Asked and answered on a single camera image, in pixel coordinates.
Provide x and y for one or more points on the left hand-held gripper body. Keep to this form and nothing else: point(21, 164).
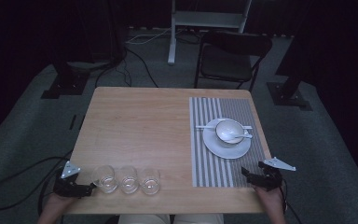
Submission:
point(68, 186)

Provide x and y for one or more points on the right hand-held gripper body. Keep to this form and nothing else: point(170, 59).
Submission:
point(272, 177)

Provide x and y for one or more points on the clear drinking glass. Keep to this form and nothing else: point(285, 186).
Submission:
point(128, 180)
point(150, 182)
point(105, 179)

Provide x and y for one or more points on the person's left hand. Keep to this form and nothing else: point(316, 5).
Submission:
point(54, 207)

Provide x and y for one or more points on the person's right hand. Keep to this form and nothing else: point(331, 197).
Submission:
point(270, 203)

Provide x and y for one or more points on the white round plate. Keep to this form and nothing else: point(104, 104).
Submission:
point(227, 151)

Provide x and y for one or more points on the white spoon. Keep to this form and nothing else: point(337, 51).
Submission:
point(245, 136)

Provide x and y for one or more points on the grey striped placemat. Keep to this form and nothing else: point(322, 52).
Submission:
point(208, 168)

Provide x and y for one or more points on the white bowl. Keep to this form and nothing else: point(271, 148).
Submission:
point(227, 130)

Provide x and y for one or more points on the black stand with base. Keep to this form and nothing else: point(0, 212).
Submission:
point(66, 84)
point(289, 93)

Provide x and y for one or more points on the black folding chair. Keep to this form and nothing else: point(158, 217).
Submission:
point(227, 62)

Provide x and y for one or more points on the white metal stand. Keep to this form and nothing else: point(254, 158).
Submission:
point(205, 18)

